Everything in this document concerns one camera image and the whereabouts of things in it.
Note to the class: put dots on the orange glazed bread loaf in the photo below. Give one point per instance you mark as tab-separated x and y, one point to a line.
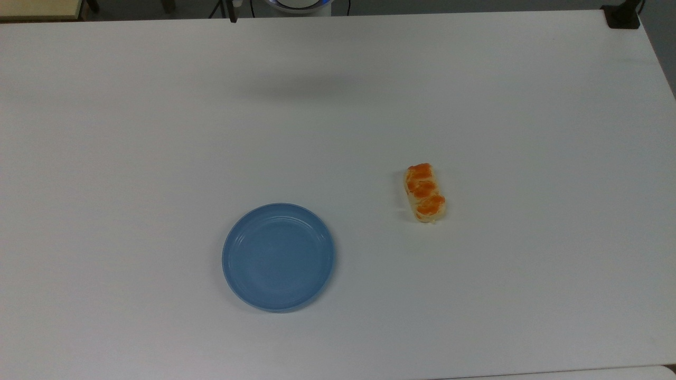
424	193

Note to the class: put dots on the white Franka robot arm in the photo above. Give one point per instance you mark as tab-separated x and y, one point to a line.
298	4

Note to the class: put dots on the blue round plate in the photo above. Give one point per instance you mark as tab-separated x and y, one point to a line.
278	257

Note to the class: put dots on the black table clamp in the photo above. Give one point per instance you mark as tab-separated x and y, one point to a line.
622	16

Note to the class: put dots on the light wooden table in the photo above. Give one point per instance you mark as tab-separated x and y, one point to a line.
37	8

